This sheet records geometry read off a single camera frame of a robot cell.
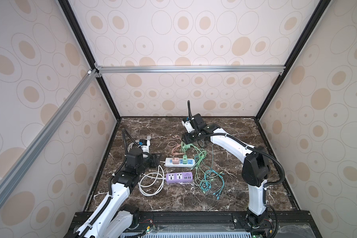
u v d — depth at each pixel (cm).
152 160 70
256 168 50
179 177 85
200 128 68
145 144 70
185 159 89
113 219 48
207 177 88
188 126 81
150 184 85
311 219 76
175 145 103
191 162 92
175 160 87
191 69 92
